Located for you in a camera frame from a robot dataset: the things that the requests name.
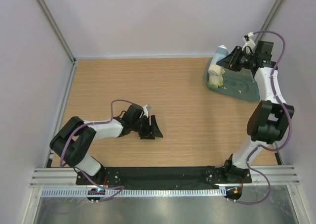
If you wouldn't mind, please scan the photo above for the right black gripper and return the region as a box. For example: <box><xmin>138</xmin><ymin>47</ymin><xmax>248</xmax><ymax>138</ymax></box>
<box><xmin>217</xmin><ymin>46</ymin><xmax>257</xmax><ymax>72</ymax></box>

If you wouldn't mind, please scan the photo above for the front aluminium rail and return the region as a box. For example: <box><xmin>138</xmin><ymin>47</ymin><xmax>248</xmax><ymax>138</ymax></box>
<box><xmin>29</xmin><ymin>165</ymin><xmax>300</xmax><ymax>188</ymax></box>

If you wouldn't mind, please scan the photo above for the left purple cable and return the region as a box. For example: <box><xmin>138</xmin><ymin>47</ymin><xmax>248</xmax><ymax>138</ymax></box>
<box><xmin>59</xmin><ymin>99</ymin><xmax>135</xmax><ymax>205</ymax></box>

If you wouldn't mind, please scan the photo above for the clear blue plastic tray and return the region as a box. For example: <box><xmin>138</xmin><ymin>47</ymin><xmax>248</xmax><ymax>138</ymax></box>
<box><xmin>204</xmin><ymin>58</ymin><xmax>260</xmax><ymax>102</ymax></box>

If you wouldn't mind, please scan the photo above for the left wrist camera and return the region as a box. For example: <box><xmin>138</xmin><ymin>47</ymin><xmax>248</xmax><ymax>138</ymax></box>
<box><xmin>122</xmin><ymin>104</ymin><xmax>143</xmax><ymax>124</ymax></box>

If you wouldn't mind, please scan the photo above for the right aluminium frame post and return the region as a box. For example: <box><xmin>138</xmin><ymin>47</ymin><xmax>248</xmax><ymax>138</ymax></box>
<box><xmin>246</xmin><ymin>0</ymin><xmax>294</xmax><ymax>61</ymax></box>

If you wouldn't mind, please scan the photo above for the aluminium frame post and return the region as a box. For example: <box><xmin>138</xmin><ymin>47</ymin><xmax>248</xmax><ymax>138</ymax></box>
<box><xmin>35</xmin><ymin>0</ymin><xmax>76</xmax><ymax>64</ymax></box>
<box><xmin>246</xmin><ymin>0</ymin><xmax>294</xmax><ymax>61</ymax></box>

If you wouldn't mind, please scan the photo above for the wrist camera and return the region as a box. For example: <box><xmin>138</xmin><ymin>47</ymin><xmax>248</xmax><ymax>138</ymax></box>
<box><xmin>254</xmin><ymin>41</ymin><xmax>275</xmax><ymax>68</ymax></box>
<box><xmin>122</xmin><ymin>104</ymin><xmax>143</xmax><ymax>124</ymax></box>

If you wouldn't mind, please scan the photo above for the blue orange dotted towel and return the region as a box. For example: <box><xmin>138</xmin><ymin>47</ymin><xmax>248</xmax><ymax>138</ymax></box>
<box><xmin>208</xmin><ymin>45</ymin><xmax>229</xmax><ymax>76</ymax></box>

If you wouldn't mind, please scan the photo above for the yellow green patterned towel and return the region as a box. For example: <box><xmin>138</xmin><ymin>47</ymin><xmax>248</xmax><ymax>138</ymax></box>
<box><xmin>208</xmin><ymin>69</ymin><xmax>225</xmax><ymax>88</ymax></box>

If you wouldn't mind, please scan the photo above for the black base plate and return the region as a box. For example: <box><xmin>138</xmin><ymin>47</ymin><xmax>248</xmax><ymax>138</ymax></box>
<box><xmin>91</xmin><ymin>166</ymin><xmax>252</xmax><ymax>186</ymax></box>

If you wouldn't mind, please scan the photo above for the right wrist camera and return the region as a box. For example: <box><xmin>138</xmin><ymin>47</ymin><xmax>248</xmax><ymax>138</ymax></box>
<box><xmin>254</xmin><ymin>41</ymin><xmax>275</xmax><ymax>68</ymax></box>

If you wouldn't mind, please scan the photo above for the left aluminium frame post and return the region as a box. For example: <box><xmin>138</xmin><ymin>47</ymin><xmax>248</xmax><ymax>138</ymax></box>
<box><xmin>35</xmin><ymin>0</ymin><xmax>76</xmax><ymax>64</ymax></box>

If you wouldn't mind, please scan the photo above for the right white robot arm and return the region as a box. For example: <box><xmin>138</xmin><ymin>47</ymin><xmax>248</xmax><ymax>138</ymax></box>
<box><xmin>217</xmin><ymin>42</ymin><xmax>294</xmax><ymax>182</ymax></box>

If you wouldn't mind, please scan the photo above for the white slotted cable duct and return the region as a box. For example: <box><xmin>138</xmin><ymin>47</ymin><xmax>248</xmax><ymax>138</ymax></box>
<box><xmin>41</xmin><ymin>187</ymin><xmax>226</xmax><ymax>198</ymax></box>

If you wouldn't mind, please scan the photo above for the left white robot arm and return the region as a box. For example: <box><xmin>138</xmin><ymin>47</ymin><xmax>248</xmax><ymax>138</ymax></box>
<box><xmin>49</xmin><ymin>115</ymin><xmax>163</xmax><ymax>184</ymax></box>

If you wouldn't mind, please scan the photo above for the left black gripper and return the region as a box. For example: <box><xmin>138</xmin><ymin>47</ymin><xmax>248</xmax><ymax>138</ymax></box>
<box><xmin>131</xmin><ymin>115</ymin><xmax>162</xmax><ymax>139</ymax></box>

